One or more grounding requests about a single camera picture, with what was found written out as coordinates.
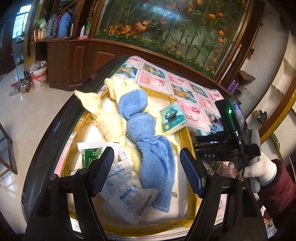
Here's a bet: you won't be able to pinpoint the colourful printed tablecloth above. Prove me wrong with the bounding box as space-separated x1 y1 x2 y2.
53 55 278 239

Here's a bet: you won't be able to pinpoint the large flower aquarium painting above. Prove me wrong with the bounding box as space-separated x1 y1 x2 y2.
94 0 255 81

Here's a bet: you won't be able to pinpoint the large blue towel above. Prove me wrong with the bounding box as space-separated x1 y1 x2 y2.
118 89 175 213

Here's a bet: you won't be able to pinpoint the purple bottles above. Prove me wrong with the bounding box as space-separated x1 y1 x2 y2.
227 80 238 95

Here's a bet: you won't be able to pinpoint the yellow cardboard box tray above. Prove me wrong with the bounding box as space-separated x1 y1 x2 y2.
55 89 201 240

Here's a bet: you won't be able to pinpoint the blue water jug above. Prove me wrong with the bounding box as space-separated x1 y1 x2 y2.
57 11 71 38

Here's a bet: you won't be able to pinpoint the white desiccant packet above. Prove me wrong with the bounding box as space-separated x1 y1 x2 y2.
100 161 158 225

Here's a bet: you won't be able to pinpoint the green white small packet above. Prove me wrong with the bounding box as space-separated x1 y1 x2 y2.
81 147 102 168

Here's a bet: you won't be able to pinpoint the white gloved right hand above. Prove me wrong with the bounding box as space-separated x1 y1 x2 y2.
227 128 278 193

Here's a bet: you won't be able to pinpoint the white plastic bucket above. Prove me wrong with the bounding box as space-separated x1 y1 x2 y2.
30 61 47 89

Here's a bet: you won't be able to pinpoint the teal cartoon tissue pack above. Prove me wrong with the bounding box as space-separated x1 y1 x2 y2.
160 101 188 136

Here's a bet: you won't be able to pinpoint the yellow towel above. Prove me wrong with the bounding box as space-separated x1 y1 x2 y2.
74 76 142 174

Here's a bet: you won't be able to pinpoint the red right sleeve forearm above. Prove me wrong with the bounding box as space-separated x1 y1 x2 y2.
258 159 295 225

